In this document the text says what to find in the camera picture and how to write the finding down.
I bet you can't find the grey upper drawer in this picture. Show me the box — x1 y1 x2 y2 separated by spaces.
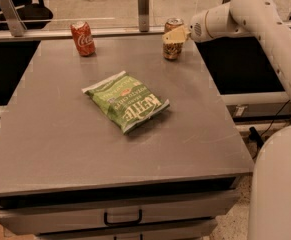
0 190 239 235

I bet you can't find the grey drawer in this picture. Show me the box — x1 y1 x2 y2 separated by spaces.
36 219 217 240
0 190 239 235

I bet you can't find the black floor cable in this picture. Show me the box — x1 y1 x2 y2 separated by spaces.
251 99 291 160

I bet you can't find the black drawer handle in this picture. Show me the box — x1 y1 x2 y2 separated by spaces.
103 209 143 227

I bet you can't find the left metal railing post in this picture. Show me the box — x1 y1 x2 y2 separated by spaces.
0 0 27 37

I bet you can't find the middle metal railing post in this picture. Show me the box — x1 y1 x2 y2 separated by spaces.
137 0 149 32

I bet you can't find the orange-gold soda can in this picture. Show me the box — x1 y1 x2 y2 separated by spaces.
163 18 184 60

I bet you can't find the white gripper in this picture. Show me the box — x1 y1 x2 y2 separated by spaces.
162 11 208 44

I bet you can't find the red Coca-Cola can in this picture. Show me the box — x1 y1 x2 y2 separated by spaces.
70 21 96 56

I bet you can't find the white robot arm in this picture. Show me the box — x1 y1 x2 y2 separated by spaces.
162 0 291 240

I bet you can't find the black floor stand bar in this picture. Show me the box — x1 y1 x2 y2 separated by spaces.
249 127 264 148

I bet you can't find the grey lower drawer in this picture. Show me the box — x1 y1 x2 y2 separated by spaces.
36 219 217 240

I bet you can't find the green Kettle chips bag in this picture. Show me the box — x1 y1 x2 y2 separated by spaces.
82 71 170 134

